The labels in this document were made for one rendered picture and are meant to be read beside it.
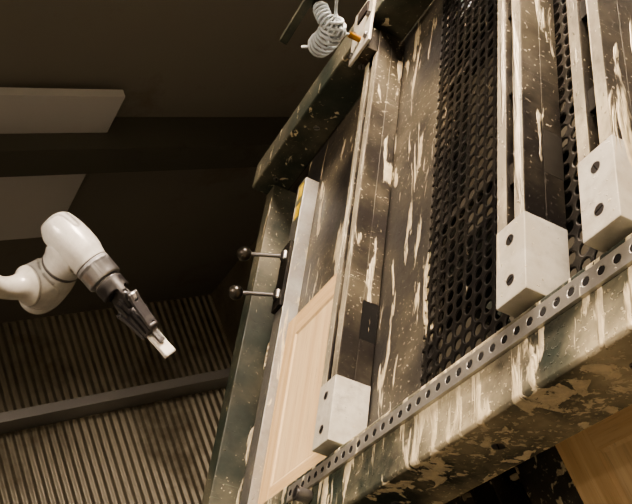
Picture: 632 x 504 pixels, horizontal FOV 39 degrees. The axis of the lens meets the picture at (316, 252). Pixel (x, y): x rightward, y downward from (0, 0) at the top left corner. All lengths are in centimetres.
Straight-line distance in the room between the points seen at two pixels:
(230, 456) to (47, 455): 371
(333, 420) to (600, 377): 60
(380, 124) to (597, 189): 97
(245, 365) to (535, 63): 120
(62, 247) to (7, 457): 365
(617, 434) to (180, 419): 505
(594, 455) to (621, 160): 47
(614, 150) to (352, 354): 70
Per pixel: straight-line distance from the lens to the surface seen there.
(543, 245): 117
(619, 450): 134
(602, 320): 101
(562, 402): 109
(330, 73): 235
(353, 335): 162
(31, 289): 228
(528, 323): 111
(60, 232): 222
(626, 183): 106
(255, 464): 193
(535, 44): 146
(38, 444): 585
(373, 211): 180
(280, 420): 193
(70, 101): 406
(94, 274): 219
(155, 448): 606
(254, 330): 236
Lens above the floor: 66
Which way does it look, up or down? 21 degrees up
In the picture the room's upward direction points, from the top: 23 degrees counter-clockwise
